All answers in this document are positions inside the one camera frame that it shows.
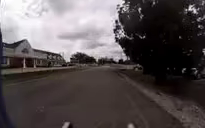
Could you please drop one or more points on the clump of trees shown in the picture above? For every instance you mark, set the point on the clump of trees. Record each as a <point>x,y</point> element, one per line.
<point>81,58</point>

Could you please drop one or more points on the vehicle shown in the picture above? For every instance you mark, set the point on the vehicle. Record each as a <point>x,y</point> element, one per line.
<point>138,67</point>

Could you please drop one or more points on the grey asphalt road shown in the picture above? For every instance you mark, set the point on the grey asphalt road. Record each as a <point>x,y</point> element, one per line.
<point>83,96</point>

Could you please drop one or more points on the robot's own part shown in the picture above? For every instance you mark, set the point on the robot's own part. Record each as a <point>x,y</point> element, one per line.
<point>66,125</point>
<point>131,126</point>

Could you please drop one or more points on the large dark tree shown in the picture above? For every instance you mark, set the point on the large dark tree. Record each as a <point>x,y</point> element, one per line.
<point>163,33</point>

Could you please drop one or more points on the building with white gables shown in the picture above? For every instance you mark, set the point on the building with white gables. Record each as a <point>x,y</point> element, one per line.
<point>23,53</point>

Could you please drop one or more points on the pale gravel strip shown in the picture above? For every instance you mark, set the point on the pale gravel strip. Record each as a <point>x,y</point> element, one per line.
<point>176,106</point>

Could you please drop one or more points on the dark grass verge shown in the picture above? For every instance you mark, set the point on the dark grass verge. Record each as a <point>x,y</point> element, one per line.
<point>190,90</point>

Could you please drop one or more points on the car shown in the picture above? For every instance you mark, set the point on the car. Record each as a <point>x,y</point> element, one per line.
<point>198,72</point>

